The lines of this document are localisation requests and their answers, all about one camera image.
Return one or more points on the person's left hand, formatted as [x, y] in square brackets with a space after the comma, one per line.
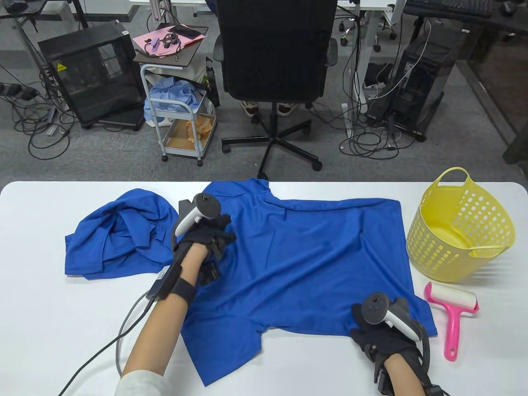
[202, 235]

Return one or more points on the person's right hand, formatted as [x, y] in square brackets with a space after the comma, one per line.
[387, 342]

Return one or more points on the pink lint roller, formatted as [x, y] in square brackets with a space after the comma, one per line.
[451, 317]

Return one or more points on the blue t-shirt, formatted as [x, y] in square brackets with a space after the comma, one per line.
[115, 247]
[313, 268]

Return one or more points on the person's left forearm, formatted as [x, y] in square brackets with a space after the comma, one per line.
[161, 330]

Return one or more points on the black and white controller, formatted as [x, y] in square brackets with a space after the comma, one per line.
[375, 309]
[206, 206]

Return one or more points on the black sensor box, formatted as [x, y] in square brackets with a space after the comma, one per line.
[435, 390]
[165, 280]

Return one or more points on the white rolling cart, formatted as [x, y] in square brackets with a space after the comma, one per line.
[177, 140]

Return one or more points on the yellow perforated plastic basket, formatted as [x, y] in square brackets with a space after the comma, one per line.
[429, 247]

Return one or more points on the orange cloth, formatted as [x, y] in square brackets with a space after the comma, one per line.
[201, 128]

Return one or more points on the light blue cloth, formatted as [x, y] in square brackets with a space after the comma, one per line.
[171, 93]

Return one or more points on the person's white left sleeve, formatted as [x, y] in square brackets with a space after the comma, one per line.
[140, 383]

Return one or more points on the black glass computer case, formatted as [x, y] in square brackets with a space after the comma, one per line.
[95, 99]

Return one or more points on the black square board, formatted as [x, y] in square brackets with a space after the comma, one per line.
[181, 57]

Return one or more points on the white power strip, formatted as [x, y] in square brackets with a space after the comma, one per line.
[347, 123]

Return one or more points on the small purple object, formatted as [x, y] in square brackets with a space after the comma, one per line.
[154, 44]

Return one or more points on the black office chair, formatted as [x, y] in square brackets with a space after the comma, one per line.
[272, 49]

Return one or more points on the pink paper sheet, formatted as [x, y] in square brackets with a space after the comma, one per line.
[140, 42]

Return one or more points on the black power strip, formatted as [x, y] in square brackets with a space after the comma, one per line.
[20, 91]

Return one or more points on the white desk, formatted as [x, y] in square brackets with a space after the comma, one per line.
[365, 45]

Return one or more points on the black computer tower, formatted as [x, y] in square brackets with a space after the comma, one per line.
[429, 78]

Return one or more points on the black keyboard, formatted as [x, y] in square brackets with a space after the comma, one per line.
[449, 7]

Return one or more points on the black desk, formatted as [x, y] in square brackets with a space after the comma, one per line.
[513, 24]

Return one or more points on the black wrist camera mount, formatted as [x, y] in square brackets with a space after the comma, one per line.
[383, 381]
[210, 272]

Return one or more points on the aluminium frame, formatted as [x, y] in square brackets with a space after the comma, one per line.
[156, 10]

